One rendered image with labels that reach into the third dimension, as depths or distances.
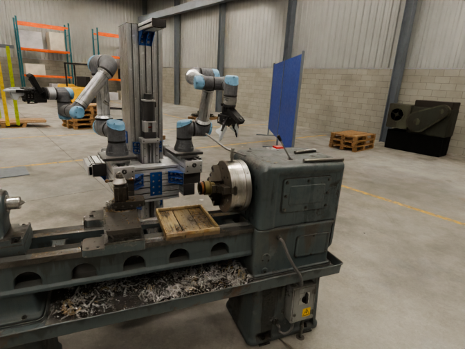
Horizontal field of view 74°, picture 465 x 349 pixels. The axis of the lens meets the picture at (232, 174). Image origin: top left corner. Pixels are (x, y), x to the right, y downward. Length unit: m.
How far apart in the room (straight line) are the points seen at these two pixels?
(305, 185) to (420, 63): 10.23
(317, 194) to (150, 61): 1.49
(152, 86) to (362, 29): 11.11
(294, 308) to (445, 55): 10.30
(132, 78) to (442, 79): 10.21
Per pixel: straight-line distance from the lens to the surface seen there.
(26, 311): 1.89
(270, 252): 1.96
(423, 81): 11.75
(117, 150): 2.22
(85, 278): 1.78
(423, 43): 11.95
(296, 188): 1.85
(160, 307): 1.77
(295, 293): 2.17
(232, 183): 1.72
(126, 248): 1.63
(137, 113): 2.42
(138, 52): 2.41
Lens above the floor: 1.68
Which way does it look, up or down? 17 degrees down
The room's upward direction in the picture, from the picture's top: 3 degrees clockwise
